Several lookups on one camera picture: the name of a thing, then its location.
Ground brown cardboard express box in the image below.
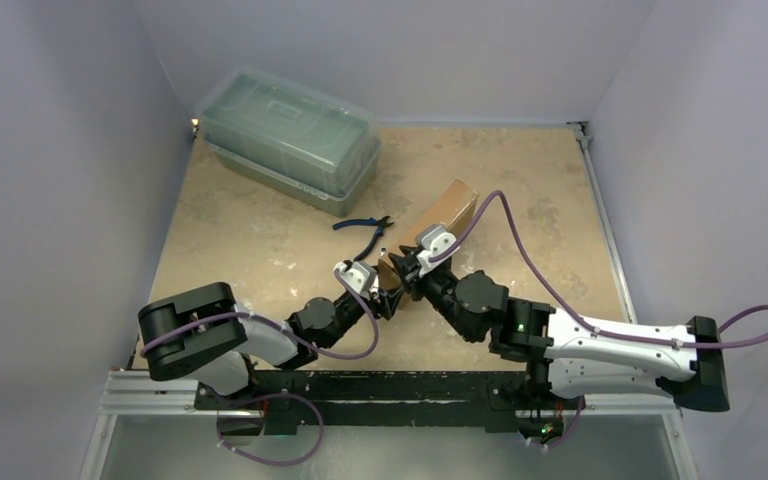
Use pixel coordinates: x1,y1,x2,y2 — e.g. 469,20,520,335
375,180,478,302

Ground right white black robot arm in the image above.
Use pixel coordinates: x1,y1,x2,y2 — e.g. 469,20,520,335
388,246,730,412

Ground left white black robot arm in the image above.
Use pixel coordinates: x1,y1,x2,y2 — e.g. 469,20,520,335
138,282,404,409

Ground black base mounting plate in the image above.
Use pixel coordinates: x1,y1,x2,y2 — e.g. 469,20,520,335
194,370,585,437

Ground clear plastic storage bin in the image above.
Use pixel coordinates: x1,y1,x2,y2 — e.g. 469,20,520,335
195,66,381,218

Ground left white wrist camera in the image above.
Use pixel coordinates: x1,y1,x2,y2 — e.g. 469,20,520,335
333,260,379,299

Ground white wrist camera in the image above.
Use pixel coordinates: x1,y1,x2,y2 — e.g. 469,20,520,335
333,260,379,299
416,224,458,260

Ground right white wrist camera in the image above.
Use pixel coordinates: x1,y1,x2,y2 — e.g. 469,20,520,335
416,224,458,260

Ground blue handled pliers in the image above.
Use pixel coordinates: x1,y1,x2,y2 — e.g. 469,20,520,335
332,215,396,265

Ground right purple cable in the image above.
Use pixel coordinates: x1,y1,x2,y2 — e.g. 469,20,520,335
428,190,768,350

